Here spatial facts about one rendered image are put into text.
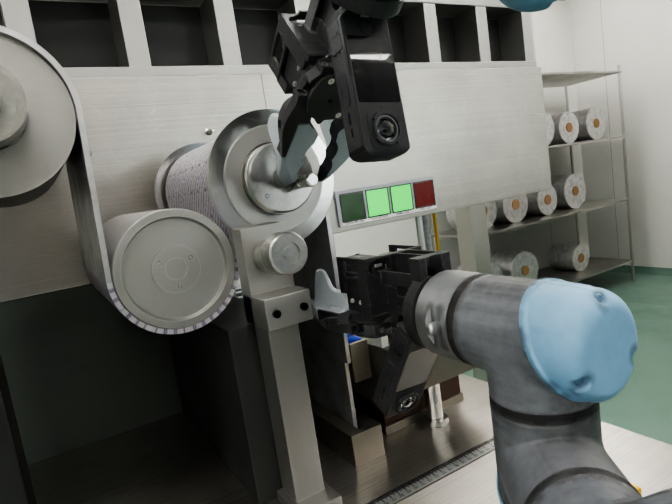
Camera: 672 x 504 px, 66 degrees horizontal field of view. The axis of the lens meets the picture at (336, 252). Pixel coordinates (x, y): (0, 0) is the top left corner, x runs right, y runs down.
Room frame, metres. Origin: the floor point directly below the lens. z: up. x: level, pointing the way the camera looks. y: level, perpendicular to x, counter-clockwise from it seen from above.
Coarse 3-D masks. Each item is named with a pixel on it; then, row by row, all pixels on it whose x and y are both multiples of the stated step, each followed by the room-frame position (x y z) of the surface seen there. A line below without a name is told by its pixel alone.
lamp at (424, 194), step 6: (414, 186) 1.07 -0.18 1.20; (420, 186) 1.08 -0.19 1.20; (426, 186) 1.09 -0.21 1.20; (432, 186) 1.10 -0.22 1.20; (420, 192) 1.08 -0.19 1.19; (426, 192) 1.09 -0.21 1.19; (432, 192) 1.10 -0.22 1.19; (420, 198) 1.08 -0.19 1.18; (426, 198) 1.09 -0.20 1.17; (432, 198) 1.10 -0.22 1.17; (420, 204) 1.08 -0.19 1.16; (426, 204) 1.09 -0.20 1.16; (432, 204) 1.09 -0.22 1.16
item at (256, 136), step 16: (256, 128) 0.56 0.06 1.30; (240, 144) 0.55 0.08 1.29; (256, 144) 0.55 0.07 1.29; (240, 160) 0.54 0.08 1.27; (224, 176) 0.53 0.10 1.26; (240, 176) 0.54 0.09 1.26; (240, 192) 0.54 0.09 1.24; (320, 192) 0.59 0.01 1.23; (240, 208) 0.54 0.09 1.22; (256, 208) 0.55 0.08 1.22; (304, 208) 0.58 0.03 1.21; (288, 224) 0.57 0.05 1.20
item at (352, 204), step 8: (360, 192) 1.01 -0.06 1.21; (344, 200) 0.99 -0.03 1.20; (352, 200) 1.00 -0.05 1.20; (360, 200) 1.01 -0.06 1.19; (344, 208) 0.99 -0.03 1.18; (352, 208) 0.99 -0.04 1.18; (360, 208) 1.00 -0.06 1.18; (344, 216) 0.98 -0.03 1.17; (352, 216) 0.99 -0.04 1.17; (360, 216) 1.00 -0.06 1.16
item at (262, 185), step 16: (272, 144) 0.54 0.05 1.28; (256, 160) 0.53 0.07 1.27; (272, 160) 0.54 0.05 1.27; (304, 160) 0.56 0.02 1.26; (256, 176) 0.53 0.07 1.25; (272, 176) 0.55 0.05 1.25; (256, 192) 0.53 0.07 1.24; (272, 192) 0.54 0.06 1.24; (288, 192) 0.55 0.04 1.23; (304, 192) 0.56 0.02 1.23; (272, 208) 0.54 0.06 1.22; (288, 208) 0.55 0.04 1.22
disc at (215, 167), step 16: (256, 112) 0.56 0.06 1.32; (272, 112) 0.57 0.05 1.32; (224, 128) 0.54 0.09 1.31; (240, 128) 0.55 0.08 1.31; (224, 144) 0.54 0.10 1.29; (320, 144) 0.59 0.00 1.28; (208, 160) 0.53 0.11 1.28; (224, 160) 0.54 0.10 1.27; (320, 160) 0.59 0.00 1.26; (208, 176) 0.53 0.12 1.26; (224, 192) 0.54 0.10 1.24; (224, 208) 0.53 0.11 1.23; (320, 208) 0.59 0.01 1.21; (240, 224) 0.54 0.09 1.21; (304, 224) 0.58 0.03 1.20
